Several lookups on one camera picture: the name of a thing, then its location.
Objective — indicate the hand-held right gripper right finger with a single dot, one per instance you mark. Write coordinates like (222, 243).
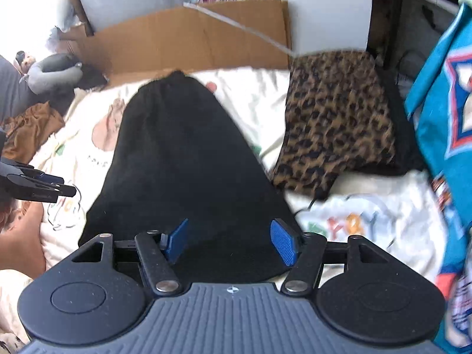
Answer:
(284, 241)

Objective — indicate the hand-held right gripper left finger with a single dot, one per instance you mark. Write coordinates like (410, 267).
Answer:
(177, 239)

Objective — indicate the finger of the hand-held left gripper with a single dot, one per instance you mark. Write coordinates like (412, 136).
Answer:
(44, 191)
(51, 179)

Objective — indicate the black bear-print shorts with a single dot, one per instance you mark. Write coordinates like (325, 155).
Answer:
(177, 147)

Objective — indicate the brown garment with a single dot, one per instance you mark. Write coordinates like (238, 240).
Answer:
(33, 125)

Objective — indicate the cream bear-print bed sheet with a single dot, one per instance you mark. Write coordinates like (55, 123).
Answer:
(368, 206)

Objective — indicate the grey plush toy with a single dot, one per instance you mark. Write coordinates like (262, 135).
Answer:
(55, 73)

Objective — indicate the black cloth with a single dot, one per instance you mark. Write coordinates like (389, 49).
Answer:
(92, 77)

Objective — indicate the small brown teddy bear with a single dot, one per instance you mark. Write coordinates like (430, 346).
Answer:
(24, 62)

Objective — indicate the leopard print garment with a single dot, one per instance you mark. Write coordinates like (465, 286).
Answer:
(332, 118)

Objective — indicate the flattened cardboard sheet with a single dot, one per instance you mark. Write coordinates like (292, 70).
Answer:
(184, 40)

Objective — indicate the teal printed jersey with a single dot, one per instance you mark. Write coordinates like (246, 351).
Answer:
(435, 118)

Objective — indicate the dark furniture frame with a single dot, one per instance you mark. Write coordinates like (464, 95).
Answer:
(396, 14)

